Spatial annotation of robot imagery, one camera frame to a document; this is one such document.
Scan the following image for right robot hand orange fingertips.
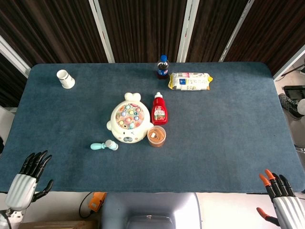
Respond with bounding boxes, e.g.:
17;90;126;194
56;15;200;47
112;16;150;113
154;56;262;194
256;168;305;229

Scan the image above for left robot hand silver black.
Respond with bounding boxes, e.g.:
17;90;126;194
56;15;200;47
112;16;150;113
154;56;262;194
4;150;54;212

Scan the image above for mint green toy hammer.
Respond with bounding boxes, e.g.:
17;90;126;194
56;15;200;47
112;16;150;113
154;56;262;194
90;139;119;151

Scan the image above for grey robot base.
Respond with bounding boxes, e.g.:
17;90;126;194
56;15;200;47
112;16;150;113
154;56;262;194
100;192;203;229

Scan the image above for white whale whack toy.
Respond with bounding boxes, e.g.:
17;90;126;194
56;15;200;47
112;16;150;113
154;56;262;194
106;92;154;144

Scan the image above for orange device on floor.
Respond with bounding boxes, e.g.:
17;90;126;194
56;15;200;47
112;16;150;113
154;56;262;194
88;192;107;213

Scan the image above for blue velvet tablecloth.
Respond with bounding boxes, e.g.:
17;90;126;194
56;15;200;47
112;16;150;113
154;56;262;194
0;62;305;193

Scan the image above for grey black sneaker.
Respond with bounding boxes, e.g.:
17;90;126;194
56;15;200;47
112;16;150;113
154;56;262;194
278;93;304;121

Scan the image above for black flat case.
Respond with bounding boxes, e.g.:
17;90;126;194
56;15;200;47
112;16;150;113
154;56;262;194
283;85;305;102

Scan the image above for white paper cup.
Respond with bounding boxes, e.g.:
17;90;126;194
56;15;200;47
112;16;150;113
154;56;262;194
56;69;76;89

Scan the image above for red ketchup squeeze bottle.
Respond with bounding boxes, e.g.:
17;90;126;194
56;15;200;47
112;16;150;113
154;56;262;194
151;92;169;126

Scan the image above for white yellow snack package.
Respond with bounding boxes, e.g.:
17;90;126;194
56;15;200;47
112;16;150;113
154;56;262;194
168;72;214;92

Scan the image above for Pepsi cola bottle blue cap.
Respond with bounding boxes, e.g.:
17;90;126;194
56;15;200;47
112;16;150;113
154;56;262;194
156;54;170;80

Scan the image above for dark brown pleated curtain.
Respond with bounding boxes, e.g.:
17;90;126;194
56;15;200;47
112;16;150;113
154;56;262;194
0;0;305;108

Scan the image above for black floor cable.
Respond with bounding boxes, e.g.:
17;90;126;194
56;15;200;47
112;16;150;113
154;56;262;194
79;191;95;219

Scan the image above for white partition post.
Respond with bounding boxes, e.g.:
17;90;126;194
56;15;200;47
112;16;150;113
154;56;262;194
176;0;200;63
218;0;255;62
88;0;115;63
273;44;305;81
0;35;31;78

